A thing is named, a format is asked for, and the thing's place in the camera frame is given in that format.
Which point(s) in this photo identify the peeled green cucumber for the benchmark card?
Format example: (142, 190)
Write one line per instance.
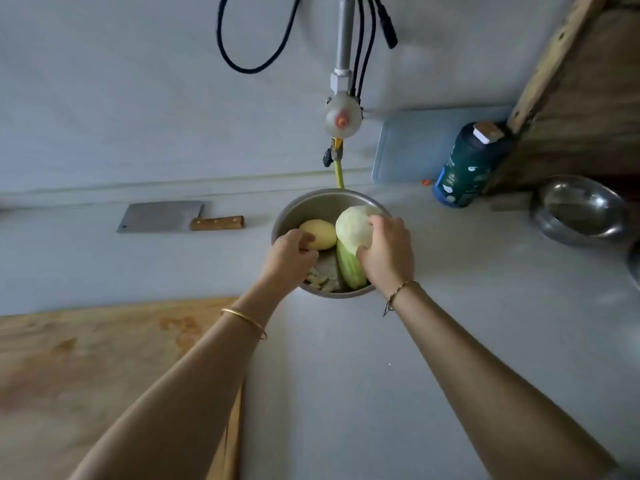
(349, 270)

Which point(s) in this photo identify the shallow stainless steel bowl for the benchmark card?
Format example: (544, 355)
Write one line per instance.
(580, 210)

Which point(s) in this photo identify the gold bangle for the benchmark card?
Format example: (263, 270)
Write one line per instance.
(245, 322)

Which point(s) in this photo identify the deep stainless steel bowl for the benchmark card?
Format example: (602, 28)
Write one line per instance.
(300, 207)

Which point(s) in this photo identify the peeled yellow potato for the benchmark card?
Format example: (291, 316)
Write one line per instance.
(320, 234)

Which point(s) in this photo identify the person's left hand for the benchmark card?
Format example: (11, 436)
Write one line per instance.
(290, 260)

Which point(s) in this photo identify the wooden cutting board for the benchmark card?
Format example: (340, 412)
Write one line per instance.
(90, 385)

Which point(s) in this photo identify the pile of garlic cloves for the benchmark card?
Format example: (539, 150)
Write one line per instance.
(322, 283)

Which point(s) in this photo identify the person's right hand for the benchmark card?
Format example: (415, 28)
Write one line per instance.
(388, 255)

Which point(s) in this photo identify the light blue plastic board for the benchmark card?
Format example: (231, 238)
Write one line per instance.
(420, 145)

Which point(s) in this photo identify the white faucet with orange button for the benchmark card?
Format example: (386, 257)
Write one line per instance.
(343, 115)

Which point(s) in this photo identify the dark green bottle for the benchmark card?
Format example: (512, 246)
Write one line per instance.
(465, 170)

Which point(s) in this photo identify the pale green cabbage vegetable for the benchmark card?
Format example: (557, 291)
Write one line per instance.
(350, 227)

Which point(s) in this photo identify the person's left forearm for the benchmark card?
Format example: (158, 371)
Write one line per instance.
(180, 405)

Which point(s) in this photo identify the person's right forearm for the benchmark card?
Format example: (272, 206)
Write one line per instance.
(490, 395)

